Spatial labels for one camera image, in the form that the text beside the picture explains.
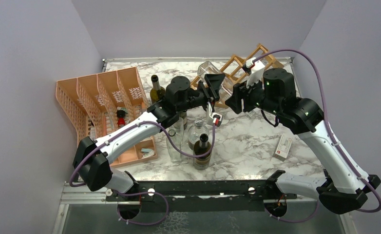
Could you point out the dark wine bottle middle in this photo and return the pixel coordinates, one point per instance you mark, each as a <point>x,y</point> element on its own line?
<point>183,115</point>

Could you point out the black mounting rail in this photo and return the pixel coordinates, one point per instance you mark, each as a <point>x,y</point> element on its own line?
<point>199,196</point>

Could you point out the dark wine bottle front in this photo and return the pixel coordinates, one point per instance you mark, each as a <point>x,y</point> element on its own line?
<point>202,149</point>

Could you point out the wooden wine rack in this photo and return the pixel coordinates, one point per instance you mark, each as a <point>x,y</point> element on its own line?
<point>232,68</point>

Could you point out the dark wine bottle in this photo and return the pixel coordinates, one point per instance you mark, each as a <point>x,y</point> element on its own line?
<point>202,149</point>
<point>183,115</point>

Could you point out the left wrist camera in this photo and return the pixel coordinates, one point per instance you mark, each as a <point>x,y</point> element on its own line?
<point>213,118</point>

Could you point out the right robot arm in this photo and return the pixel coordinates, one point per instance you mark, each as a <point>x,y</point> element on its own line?
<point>345,185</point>

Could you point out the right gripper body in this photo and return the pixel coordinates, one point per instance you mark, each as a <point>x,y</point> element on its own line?
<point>255,97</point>

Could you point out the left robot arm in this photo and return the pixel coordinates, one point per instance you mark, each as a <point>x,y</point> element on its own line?
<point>93,157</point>

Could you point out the small white cardboard box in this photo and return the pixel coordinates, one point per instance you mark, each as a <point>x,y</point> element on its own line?
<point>283,147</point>

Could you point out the clear tall glass bottle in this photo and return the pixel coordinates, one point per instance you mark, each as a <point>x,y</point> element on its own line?
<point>179,126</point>

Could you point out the peach plastic organizer tray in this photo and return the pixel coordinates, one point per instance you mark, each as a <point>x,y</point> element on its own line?
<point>91,102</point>

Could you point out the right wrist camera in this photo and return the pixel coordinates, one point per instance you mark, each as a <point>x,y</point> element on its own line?
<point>255,69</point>

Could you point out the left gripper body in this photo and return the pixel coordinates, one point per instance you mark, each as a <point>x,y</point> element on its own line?
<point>204,96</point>

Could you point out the round clear bottle silver cap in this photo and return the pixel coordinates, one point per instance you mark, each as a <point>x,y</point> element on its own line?
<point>195,131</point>

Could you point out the clear square glass bottle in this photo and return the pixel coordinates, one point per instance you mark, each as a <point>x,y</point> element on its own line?
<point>227,85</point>

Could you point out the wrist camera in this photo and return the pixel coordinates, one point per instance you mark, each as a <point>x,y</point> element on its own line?
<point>255,69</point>
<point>213,118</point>

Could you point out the red black small item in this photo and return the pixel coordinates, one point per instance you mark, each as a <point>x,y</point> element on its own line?
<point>121,118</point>

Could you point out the green wine bottle back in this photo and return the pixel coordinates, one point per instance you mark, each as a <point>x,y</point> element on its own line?
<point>157,92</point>

